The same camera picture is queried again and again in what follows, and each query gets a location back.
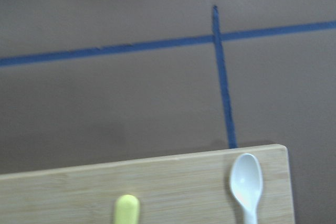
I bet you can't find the white plastic spoon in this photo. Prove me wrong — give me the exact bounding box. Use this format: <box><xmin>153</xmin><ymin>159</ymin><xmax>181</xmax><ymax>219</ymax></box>
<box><xmin>229</xmin><ymin>153</ymin><xmax>263</xmax><ymax>224</ymax></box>

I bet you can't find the wooden cutting board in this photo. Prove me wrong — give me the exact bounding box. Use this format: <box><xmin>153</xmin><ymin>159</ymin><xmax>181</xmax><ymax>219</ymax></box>
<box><xmin>1</xmin><ymin>144</ymin><xmax>295</xmax><ymax>223</ymax></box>

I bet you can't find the yellow plastic knife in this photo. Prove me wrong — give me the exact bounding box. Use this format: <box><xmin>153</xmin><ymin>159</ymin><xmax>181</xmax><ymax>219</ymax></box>
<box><xmin>113</xmin><ymin>194</ymin><xmax>140</xmax><ymax>224</ymax></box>

